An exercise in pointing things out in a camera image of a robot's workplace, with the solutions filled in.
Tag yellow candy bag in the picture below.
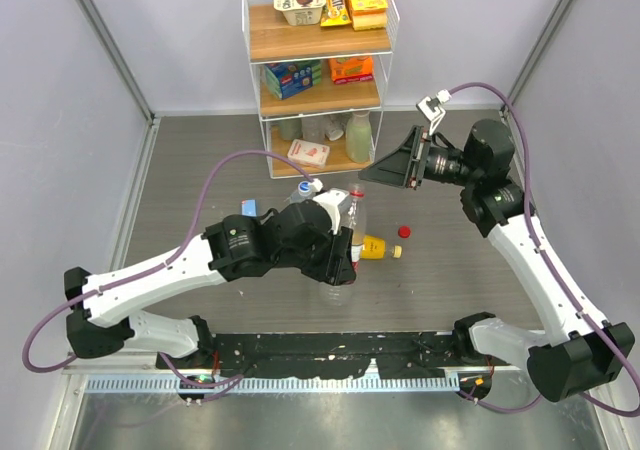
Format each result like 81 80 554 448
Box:
320 0 352 27

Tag orange snack box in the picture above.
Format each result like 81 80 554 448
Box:
328 56 374 85

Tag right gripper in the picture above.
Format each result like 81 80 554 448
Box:
361 124 481 188

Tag clear red-label water bottle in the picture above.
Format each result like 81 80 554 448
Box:
319 183 367 306

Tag red white card box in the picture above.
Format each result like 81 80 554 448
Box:
287 139 331 169

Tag red bottle cap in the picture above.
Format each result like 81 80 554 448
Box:
398 226 411 238

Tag purple cable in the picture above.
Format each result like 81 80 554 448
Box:
22 149 321 374
447 82 640 417

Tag clear plastic cup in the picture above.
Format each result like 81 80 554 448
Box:
301 116 327 144

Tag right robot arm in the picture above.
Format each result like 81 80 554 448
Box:
359 119 635 402

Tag white wire shelf rack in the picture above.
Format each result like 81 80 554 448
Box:
240 0 402 180

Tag yellow sponge pack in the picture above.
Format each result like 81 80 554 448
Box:
347 0 388 31

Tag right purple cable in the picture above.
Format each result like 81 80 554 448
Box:
447 82 640 417

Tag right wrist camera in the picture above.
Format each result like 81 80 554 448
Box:
416 89 451 136

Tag blue green box pack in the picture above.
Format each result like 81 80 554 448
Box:
263 60 322 100

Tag small blue-label water bottle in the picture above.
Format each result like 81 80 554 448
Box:
286 181 316 204

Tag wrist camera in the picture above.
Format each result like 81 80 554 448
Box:
416 89 451 136
310 178 350 234

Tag white cable duct strip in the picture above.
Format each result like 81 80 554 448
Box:
85 373 460 394

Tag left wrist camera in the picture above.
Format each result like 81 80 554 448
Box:
310 178 350 234

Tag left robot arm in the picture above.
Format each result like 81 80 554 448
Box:
64 200 356 368

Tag small white bottle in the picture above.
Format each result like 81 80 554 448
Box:
325 115 345 141

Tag yellow juice bottle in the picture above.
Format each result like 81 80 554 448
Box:
360 235 403 260

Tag chocolate pudding cup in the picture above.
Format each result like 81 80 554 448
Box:
273 0 326 26

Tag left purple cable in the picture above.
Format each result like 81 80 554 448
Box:
22 149 321 374

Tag pale green drink bottle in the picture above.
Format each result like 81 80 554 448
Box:
345 111 372 163

